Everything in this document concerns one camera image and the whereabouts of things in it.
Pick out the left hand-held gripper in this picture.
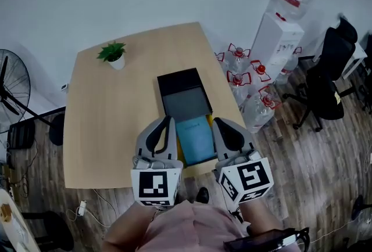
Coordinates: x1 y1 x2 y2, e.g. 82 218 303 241
130 116 184 207

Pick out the person's left forearm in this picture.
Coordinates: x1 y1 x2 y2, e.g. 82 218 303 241
101 201 159 252

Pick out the cluster of clear water jugs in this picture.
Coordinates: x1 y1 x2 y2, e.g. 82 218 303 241
214 43 303 134

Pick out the black and yellow box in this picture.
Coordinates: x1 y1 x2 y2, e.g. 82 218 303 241
156 67 218 169

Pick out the black floor cable tangle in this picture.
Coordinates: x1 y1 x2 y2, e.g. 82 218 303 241
0 162 30 199

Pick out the black standing fan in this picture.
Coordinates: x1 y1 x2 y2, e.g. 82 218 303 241
0 49 65 147

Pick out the black slatted floor rack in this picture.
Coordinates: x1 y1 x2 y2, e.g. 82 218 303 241
7 121 36 150

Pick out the black battery pack device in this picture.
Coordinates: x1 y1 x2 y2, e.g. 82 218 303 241
223 226 310 252

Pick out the person's black shoe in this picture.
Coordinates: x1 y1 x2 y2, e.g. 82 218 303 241
196 186 210 204

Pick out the white booklet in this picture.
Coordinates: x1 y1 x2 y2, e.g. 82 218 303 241
11 221 30 243

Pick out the green plant in white pot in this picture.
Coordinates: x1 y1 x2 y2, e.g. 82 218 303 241
96 41 127 71

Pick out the person's right forearm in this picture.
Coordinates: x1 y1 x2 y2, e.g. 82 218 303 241
239 198 284 236

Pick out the white water dispenser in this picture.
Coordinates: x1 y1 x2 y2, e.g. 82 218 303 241
250 12 305 83

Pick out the white power strip cable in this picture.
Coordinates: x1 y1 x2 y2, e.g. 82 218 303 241
66 188 117 228

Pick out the person's pink shirt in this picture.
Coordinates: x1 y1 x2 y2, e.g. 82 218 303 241
145 200 248 252

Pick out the long white floor cable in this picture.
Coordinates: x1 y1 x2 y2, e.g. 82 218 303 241
312 220 354 243

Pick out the blue notebook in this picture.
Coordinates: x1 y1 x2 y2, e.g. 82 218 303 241
175 116 217 167

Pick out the black office chair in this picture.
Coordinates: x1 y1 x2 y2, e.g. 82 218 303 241
282 17 359 132

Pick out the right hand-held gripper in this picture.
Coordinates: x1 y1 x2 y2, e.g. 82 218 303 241
212 116 275 205

